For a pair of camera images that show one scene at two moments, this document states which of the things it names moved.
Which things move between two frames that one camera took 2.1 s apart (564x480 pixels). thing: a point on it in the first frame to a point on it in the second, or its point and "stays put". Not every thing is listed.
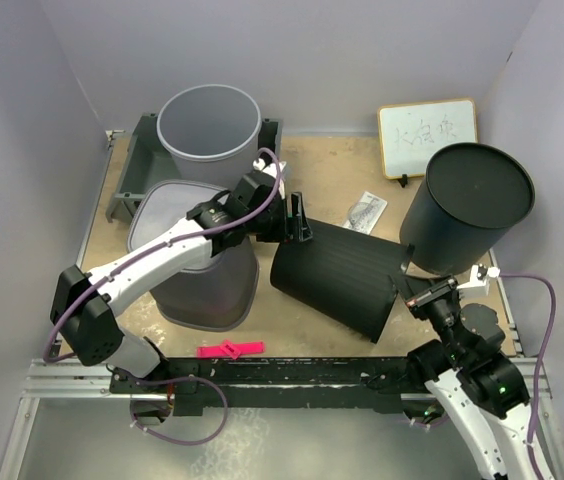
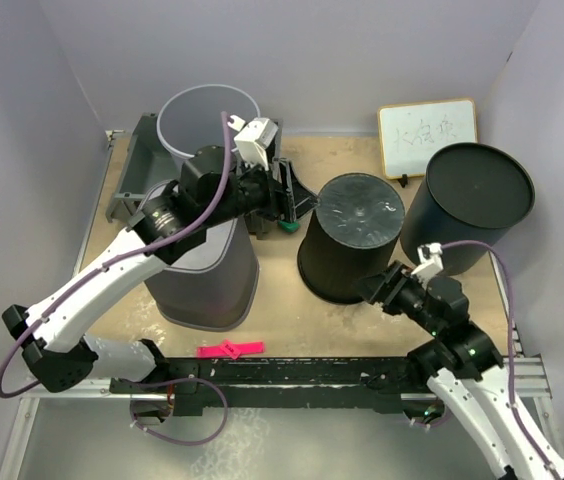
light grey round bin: (213, 133) stays put
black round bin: (345, 275) to (356, 224)
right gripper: (417, 310) to (383, 288)
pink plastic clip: (231, 349) stays put
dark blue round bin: (459, 212) stays put
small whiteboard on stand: (412, 133) stays put
